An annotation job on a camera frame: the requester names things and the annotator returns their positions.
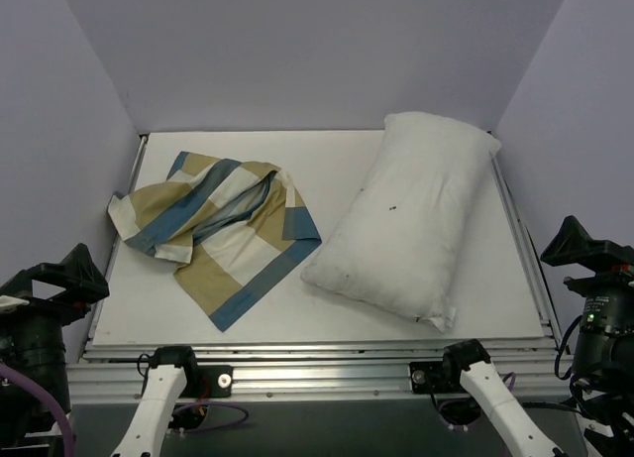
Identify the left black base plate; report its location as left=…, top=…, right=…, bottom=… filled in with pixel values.
left=180, top=364, right=234, bottom=400

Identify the blue beige checked pillowcase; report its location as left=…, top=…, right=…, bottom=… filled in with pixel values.
left=107, top=152, right=322, bottom=332

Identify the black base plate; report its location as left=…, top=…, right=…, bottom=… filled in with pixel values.
left=180, top=364, right=234, bottom=400
left=408, top=360, right=501, bottom=395

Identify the white pillow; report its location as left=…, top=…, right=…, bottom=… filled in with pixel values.
left=301, top=112, right=501, bottom=332

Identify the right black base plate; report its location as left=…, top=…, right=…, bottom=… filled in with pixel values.
left=408, top=360, right=501, bottom=395

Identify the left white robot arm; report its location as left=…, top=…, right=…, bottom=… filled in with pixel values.
left=1, top=243, right=200, bottom=456

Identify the aluminium mounting rail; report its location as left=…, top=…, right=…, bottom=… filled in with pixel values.
left=67, top=338, right=569, bottom=404

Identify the right side aluminium rail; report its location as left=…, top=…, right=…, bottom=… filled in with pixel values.
left=491, top=158, right=563, bottom=349

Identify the left side aluminium rail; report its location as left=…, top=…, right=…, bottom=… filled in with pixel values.
left=111, top=134, right=150, bottom=250

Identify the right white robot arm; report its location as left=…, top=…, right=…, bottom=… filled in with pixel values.
left=439, top=215, right=633, bottom=456

